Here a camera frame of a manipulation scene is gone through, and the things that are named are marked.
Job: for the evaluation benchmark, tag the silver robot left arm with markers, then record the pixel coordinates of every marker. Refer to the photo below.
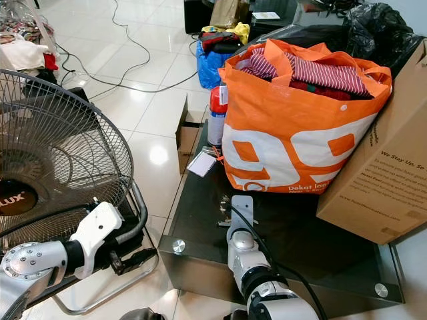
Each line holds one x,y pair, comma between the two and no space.
23,263

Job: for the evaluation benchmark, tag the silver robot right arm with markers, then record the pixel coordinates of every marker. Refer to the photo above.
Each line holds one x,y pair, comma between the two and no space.
250,263

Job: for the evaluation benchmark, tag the round chrome table stud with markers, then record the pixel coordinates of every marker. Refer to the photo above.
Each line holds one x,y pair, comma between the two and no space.
178,245
381,290

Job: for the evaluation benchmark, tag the chrome fan stand tube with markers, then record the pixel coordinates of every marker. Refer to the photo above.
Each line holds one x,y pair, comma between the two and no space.
100,303

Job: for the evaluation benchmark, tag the robot left leg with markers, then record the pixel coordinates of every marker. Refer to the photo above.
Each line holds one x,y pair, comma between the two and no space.
141,314

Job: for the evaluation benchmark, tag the robot leg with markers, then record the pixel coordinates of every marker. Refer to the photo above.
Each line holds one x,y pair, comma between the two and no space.
141,314
235,315

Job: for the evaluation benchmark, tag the black glass low table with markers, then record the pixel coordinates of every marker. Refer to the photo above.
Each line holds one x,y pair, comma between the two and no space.
300,253

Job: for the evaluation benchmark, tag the small open cardboard box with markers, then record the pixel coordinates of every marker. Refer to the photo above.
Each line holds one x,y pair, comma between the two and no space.
187,140

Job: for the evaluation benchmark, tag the robot right leg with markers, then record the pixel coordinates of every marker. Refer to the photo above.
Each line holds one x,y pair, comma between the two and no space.
235,315

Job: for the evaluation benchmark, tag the red capped spray can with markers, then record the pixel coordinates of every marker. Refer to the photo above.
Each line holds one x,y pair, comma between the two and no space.
217,116

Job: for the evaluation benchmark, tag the orange and white shopping bag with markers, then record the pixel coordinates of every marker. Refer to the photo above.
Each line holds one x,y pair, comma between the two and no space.
293,133

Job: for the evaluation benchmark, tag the black Milux floor fan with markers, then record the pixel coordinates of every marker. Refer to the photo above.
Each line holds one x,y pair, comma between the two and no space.
15,198

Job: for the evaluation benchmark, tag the blue plastic bag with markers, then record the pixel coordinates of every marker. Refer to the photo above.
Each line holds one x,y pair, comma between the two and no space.
210,66

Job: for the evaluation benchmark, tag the large brown cardboard box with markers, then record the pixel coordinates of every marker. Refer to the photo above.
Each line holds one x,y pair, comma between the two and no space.
383,173

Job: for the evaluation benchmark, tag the red white striped cloth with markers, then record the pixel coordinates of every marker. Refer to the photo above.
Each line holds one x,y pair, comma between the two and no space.
330,74

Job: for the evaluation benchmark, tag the dark clothes bundle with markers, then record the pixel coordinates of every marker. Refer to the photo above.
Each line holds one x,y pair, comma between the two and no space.
217,40

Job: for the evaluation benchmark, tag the yellow cloth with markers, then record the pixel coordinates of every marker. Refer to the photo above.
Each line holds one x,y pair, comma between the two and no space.
241,32

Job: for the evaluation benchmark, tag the small red item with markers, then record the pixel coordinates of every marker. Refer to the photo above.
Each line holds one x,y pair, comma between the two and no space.
51,62

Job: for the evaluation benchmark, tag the black low cabinet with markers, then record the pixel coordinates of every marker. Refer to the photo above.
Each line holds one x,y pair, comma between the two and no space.
195,16

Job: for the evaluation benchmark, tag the brown paper bag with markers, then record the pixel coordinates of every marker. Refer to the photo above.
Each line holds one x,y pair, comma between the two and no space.
228,12

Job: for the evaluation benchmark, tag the white paper sheet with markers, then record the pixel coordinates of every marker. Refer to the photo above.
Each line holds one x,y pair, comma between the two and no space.
265,15

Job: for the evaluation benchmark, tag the black rubbish bag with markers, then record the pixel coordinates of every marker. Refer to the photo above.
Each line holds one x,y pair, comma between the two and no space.
380,33

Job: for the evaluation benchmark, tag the colourful clothes pile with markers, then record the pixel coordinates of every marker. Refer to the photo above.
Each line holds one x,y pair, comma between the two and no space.
23,30

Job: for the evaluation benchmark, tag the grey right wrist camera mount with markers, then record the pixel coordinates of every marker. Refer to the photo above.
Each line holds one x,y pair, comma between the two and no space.
241,212

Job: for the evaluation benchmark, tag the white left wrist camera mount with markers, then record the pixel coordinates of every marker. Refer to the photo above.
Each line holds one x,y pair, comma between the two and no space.
100,226

